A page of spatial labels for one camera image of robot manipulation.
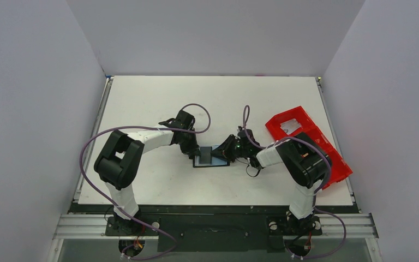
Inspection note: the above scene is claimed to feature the black leather card holder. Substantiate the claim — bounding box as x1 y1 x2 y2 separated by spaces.
193 145 230 168

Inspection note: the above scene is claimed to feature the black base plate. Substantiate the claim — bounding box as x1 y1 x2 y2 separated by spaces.
69 205 357 257

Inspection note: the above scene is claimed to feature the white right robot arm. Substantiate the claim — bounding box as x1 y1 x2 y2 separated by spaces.
211 127 332 233

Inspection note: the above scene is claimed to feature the aluminium frame rail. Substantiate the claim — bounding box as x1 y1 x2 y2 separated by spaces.
53 213 379 240

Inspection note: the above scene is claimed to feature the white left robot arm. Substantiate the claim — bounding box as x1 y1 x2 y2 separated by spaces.
94 110 200 235

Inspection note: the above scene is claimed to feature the black square card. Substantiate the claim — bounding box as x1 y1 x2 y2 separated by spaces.
199 146 212 165

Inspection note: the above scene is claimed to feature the silver card in bin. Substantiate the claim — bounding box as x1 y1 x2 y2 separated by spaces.
280 118 302 135

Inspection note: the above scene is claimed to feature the red plastic bin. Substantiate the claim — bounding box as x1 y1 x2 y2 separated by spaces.
265 106 353 189

